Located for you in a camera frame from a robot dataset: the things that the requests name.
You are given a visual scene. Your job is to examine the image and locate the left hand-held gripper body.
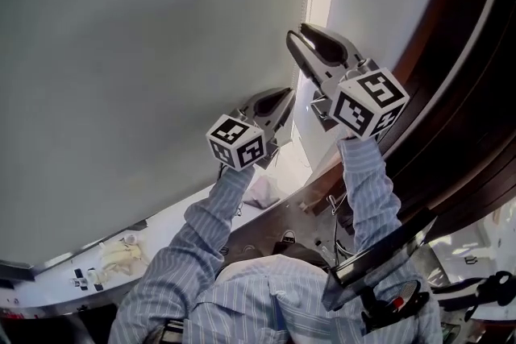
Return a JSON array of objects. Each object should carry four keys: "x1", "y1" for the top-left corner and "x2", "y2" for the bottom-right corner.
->
[{"x1": 206, "y1": 106, "x2": 293, "y2": 173}]

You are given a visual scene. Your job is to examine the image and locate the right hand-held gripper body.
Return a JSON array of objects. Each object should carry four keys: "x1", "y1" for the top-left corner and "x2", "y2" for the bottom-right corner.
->
[{"x1": 308, "y1": 58, "x2": 410, "y2": 142}]

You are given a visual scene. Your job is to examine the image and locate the grey roller blind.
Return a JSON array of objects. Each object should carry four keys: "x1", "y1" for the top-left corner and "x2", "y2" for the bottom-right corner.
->
[{"x1": 0, "y1": 0, "x2": 315, "y2": 271}]

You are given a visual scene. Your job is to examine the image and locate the person's right forearm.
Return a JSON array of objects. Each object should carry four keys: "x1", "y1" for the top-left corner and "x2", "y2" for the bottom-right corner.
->
[{"x1": 336, "y1": 136, "x2": 404, "y2": 255}]

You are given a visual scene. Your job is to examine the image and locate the person's left forearm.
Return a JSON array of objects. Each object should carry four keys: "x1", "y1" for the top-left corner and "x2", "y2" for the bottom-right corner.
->
[{"x1": 132, "y1": 164, "x2": 259, "y2": 295}]

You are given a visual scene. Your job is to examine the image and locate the pale crumpled cloth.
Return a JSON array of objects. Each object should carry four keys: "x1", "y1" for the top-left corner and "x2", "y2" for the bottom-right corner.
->
[{"x1": 245, "y1": 176, "x2": 280, "y2": 209}]

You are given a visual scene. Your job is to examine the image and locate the person's legs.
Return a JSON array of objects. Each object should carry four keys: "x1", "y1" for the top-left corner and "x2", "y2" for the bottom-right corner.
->
[{"x1": 273, "y1": 241, "x2": 327, "y2": 267}]

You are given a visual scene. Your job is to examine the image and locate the person's striped shirt torso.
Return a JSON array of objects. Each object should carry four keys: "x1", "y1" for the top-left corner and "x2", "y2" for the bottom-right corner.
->
[{"x1": 108, "y1": 253, "x2": 444, "y2": 344}]

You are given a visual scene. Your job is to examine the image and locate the cream fabric bag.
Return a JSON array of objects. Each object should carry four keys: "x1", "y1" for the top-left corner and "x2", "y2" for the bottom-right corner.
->
[{"x1": 98, "y1": 239, "x2": 150, "y2": 279}]

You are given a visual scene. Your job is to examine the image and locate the white desk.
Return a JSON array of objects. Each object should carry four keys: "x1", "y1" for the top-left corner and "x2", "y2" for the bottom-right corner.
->
[{"x1": 431, "y1": 197, "x2": 516, "y2": 323}]

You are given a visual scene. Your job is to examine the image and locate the black office chair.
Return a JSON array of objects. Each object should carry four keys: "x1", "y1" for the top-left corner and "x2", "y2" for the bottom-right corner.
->
[{"x1": 435, "y1": 271, "x2": 516, "y2": 321}]

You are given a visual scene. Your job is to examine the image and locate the white windowsill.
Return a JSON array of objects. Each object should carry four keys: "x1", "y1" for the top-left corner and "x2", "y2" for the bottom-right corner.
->
[{"x1": 0, "y1": 156, "x2": 315, "y2": 319}]

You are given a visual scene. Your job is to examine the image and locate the black mount with red button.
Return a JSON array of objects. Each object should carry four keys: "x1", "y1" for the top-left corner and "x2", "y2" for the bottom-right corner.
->
[{"x1": 360, "y1": 280, "x2": 431, "y2": 335}]

